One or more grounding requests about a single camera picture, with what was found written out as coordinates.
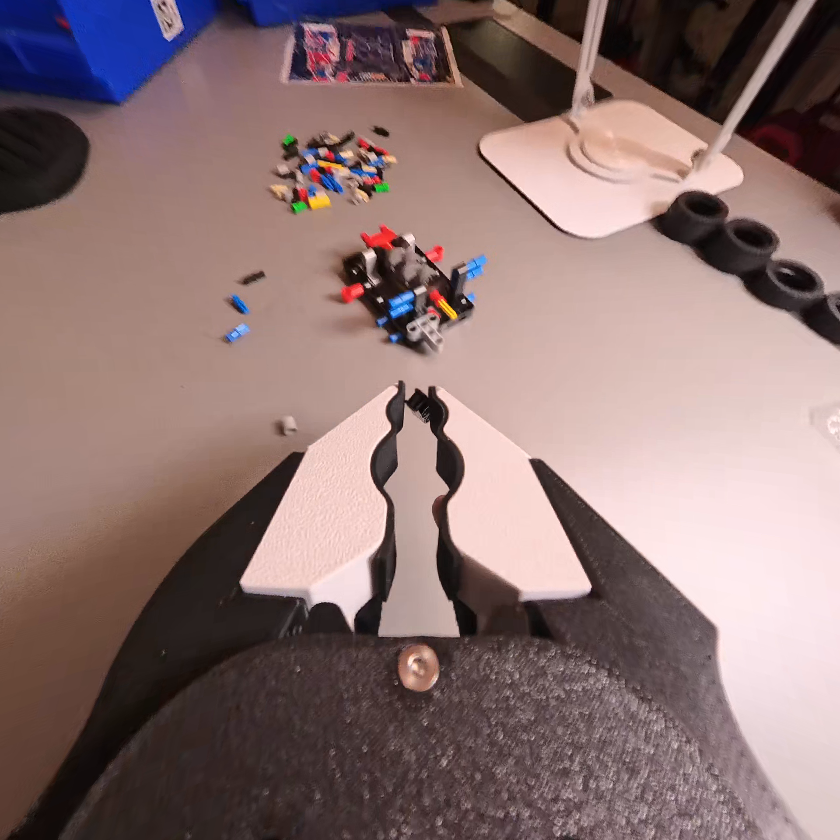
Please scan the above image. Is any partly built lego car chassis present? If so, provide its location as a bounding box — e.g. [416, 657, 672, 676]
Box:
[340, 224, 490, 356]

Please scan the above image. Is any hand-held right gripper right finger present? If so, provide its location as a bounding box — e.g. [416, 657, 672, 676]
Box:
[428, 385, 593, 635]

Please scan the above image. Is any black rubber lego tire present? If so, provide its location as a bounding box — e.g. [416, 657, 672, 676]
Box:
[753, 259, 826, 313]
[658, 189, 730, 245]
[806, 293, 840, 337]
[705, 218, 781, 276]

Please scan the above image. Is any lego sticker sheet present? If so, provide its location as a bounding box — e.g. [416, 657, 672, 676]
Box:
[282, 21, 464, 89]

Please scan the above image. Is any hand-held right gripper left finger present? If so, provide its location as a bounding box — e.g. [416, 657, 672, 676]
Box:
[240, 381, 406, 635]

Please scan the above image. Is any black ribbed round object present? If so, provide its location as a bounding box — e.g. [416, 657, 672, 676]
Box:
[0, 108, 91, 215]

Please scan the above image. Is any blue bin with white label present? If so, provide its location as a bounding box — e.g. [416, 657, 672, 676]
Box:
[0, 0, 222, 106]

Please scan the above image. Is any pile of small lego pieces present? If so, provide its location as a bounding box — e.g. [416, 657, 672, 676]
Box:
[268, 125, 400, 215]

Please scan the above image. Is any white book stand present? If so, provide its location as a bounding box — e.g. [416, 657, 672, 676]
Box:
[479, 0, 818, 239]

